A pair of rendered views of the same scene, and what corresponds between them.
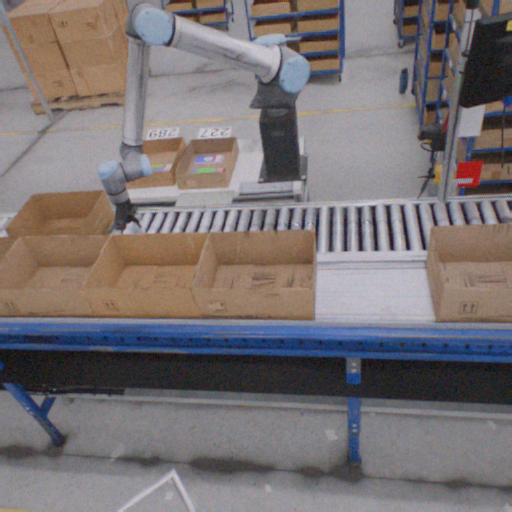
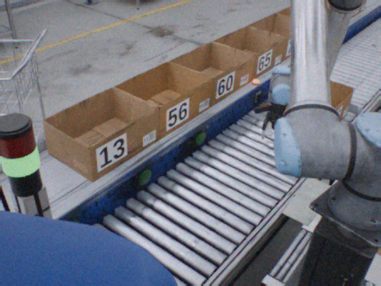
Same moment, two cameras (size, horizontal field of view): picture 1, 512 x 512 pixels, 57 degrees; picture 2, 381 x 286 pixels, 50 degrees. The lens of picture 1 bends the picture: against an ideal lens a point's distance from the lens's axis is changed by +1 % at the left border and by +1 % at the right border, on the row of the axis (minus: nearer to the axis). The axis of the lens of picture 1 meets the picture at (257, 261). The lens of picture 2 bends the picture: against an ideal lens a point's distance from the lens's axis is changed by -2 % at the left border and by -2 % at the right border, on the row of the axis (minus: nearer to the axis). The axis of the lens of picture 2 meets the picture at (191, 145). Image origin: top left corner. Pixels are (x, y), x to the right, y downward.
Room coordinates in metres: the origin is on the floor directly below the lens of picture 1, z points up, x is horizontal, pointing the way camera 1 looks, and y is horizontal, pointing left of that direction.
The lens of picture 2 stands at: (2.09, -1.22, 1.95)
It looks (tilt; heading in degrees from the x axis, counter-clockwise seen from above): 35 degrees down; 112
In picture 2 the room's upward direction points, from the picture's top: 3 degrees clockwise
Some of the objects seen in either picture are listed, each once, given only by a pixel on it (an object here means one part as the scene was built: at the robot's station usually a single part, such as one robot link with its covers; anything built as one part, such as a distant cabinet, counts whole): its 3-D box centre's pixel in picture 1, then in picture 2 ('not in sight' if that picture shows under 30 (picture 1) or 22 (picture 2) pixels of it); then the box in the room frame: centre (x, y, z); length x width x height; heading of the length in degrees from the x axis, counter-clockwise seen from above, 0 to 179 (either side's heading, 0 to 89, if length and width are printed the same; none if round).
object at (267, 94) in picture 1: (274, 85); (366, 192); (2.23, -0.23, 1.21); 0.19 x 0.19 x 0.10
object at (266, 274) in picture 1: (259, 275); (103, 130); (1.20, 0.01, 0.96); 0.39 x 0.29 x 0.17; 75
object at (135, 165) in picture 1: (136, 167); (285, 90); (1.86, 0.44, 1.12); 0.12 x 0.12 x 0.09; 17
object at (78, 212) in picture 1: (62, 222); (314, 105); (1.97, 0.91, 0.83); 0.39 x 0.29 x 0.17; 76
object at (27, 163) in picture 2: not in sight; (17, 148); (1.71, -0.89, 1.62); 0.05 x 0.05 x 0.06
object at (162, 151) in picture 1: (156, 162); not in sight; (2.48, 0.47, 0.80); 0.38 x 0.28 x 0.10; 168
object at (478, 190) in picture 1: (483, 181); not in sight; (2.25, -1.41, 0.39); 0.40 x 0.30 x 0.10; 165
